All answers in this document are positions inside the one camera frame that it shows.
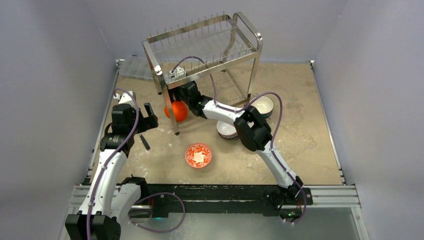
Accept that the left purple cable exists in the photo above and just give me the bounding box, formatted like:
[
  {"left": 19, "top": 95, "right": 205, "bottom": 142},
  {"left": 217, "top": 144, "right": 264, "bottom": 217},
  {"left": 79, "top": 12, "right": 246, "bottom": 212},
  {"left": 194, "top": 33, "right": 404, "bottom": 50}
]
[{"left": 85, "top": 88, "right": 186, "bottom": 240}]

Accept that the white bowl red patterned outside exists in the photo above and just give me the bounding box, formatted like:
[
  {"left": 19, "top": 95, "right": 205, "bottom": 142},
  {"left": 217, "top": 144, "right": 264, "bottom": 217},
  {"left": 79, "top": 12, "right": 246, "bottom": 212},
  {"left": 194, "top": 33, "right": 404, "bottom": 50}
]
[{"left": 216, "top": 121, "right": 238, "bottom": 140}]

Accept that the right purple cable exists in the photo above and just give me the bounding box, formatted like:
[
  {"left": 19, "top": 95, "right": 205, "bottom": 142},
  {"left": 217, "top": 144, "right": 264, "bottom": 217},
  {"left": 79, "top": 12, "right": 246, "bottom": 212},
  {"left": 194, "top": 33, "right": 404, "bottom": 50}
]
[{"left": 168, "top": 55, "right": 308, "bottom": 226}]

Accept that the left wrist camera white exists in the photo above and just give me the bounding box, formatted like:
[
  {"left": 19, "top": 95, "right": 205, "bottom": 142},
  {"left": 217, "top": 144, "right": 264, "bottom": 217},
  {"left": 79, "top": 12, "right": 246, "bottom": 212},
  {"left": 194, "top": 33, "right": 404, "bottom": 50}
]
[{"left": 112, "top": 90, "right": 136, "bottom": 108}]

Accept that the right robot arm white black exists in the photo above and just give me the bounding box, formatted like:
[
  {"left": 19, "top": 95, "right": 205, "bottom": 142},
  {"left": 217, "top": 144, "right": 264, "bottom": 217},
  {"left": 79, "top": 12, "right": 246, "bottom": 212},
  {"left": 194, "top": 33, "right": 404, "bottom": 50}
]
[{"left": 169, "top": 81, "right": 307, "bottom": 204}]

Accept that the stainless steel dish rack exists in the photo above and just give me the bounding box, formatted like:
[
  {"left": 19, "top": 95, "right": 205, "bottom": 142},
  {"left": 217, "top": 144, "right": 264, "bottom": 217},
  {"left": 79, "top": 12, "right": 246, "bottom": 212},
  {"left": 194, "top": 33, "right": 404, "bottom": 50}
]
[{"left": 142, "top": 12, "right": 264, "bottom": 135}]

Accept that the black hammer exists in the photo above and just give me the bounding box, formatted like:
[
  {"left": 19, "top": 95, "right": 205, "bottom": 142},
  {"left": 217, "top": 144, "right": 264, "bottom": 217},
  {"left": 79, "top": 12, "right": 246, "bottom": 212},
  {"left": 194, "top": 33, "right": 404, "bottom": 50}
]
[{"left": 138, "top": 133, "right": 151, "bottom": 150}]

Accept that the purple cable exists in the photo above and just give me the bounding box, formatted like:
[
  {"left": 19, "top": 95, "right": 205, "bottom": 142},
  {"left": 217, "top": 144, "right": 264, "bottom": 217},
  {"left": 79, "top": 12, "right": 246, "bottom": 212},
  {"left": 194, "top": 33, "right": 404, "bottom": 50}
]
[
  {"left": 85, "top": 88, "right": 186, "bottom": 240},
  {"left": 168, "top": 55, "right": 308, "bottom": 226}
]

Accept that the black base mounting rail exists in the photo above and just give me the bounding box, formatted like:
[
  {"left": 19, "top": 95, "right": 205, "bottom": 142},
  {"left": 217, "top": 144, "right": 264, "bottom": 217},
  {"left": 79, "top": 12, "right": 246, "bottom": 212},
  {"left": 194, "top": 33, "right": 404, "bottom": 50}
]
[{"left": 68, "top": 183, "right": 361, "bottom": 220}]

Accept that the white bowl teal outside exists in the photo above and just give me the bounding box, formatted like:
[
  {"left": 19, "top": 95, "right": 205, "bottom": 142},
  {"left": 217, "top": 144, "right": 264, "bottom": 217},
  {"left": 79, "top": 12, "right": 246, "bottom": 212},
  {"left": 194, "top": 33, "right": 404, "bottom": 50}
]
[{"left": 249, "top": 96, "right": 274, "bottom": 119}]

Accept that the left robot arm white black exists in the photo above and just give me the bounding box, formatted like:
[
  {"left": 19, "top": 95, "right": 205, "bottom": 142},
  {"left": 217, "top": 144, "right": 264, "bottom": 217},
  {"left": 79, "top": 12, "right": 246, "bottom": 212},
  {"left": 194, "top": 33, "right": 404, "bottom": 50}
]
[{"left": 64, "top": 102, "right": 159, "bottom": 240}]

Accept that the orange white floral bowl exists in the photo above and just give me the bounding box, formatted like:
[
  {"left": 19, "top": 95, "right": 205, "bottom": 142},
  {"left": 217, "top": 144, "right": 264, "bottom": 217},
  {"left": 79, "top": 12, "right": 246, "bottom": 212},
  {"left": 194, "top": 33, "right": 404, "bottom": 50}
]
[{"left": 184, "top": 142, "right": 212, "bottom": 169}]

